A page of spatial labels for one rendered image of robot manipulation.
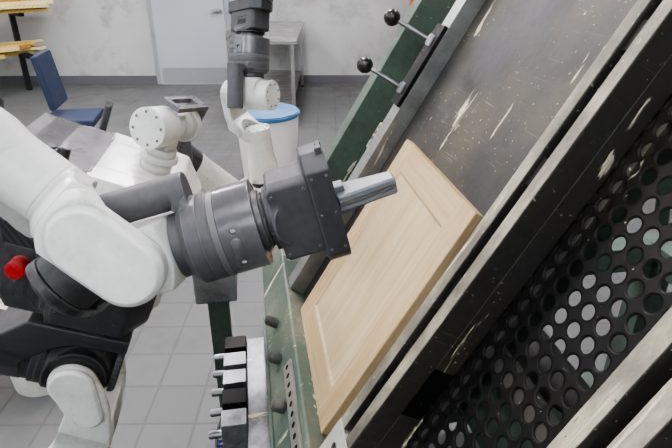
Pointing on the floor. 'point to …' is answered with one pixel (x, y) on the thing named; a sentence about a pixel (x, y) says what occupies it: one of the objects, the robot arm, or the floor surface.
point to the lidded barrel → (282, 134)
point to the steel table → (281, 33)
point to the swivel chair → (48, 78)
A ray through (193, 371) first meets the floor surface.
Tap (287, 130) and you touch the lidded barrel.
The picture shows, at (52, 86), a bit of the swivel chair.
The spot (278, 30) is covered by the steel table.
